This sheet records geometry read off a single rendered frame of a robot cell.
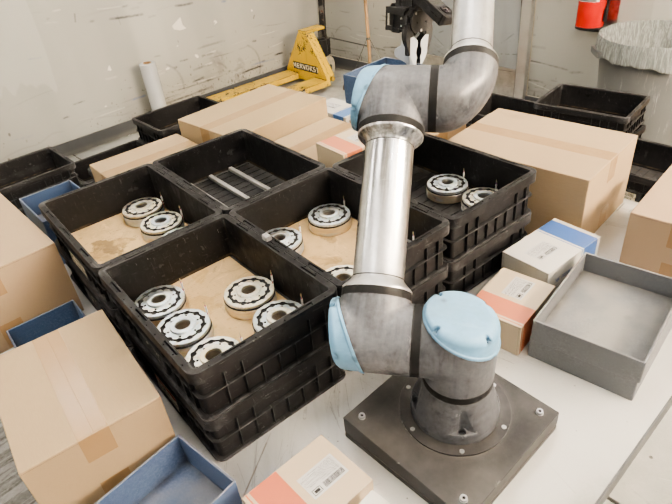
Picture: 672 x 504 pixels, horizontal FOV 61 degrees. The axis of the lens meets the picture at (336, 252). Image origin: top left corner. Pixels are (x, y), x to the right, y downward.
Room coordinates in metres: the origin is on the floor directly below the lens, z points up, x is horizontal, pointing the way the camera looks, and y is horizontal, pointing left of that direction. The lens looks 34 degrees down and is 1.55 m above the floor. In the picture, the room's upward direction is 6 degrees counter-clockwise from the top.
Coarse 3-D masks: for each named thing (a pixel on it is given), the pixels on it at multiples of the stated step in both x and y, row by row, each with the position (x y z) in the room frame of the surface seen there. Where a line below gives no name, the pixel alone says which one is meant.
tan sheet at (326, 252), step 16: (304, 224) 1.18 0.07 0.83; (352, 224) 1.16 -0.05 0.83; (304, 240) 1.11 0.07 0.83; (320, 240) 1.11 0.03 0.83; (336, 240) 1.10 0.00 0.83; (352, 240) 1.09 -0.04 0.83; (304, 256) 1.05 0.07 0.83; (320, 256) 1.04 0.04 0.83; (336, 256) 1.03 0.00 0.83; (352, 256) 1.03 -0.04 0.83
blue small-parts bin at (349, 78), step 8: (368, 64) 1.38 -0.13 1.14; (376, 64) 1.40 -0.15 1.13; (392, 64) 1.40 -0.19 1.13; (400, 64) 1.38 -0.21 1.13; (424, 64) 1.33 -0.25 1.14; (352, 72) 1.35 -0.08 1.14; (344, 80) 1.33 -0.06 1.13; (352, 80) 1.31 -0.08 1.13; (344, 88) 1.33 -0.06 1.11; (352, 88) 1.31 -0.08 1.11
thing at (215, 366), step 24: (216, 216) 1.09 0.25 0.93; (168, 240) 1.01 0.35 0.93; (120, 264) 0.95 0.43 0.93; (120, 288) 0.86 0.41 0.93; (336, 288) 0.79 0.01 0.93; (312, 312) 0.75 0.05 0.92; (264, 336) 0.69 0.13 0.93; (216, 360) 0.64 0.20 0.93; (240, 360) 0.66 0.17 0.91; (192, 384) 0.62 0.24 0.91
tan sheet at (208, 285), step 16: (208, 272) 1.03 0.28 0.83; (224, 272) 1.02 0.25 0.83; (240, 272) 1.01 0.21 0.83; (192, 288) 0.97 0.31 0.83; (208, 288) 0.97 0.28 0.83; (224, 288) 0.96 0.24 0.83; (192, 304) 0.92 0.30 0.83; (208, 304) 0.91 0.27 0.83; (224, 304) 0.91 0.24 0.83; (224, 320) 0.86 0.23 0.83; (240, 320) 0.85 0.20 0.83
